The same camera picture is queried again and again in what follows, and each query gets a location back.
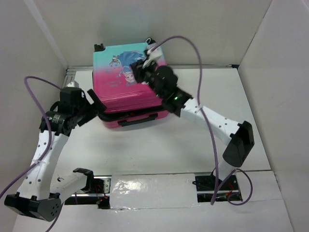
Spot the pink children's suitcase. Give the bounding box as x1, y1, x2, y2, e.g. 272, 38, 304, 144
92, 38, 169, 129

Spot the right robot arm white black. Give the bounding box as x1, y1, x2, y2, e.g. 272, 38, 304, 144
130, 61, 254, 189

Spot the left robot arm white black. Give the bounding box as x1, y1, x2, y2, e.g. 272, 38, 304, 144
4, 87, 106, 222

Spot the shiny white taped sheet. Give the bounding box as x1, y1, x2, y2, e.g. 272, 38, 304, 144
110, 174, 198, 210

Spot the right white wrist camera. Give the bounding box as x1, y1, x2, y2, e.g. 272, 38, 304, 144
142, 43, 163, 68

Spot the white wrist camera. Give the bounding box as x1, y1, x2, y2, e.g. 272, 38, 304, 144
65, 81, 79, 88
142, 43, 163, 68

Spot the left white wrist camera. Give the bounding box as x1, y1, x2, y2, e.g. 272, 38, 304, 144
65, 81, 79, 88

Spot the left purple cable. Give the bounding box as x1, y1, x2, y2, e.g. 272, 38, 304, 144
0, 76, 80, 232

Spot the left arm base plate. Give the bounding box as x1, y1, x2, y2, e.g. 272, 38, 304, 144
65, 176, 112, 209

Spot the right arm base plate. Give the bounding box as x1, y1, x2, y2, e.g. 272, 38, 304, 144
192, 175, 242, 203

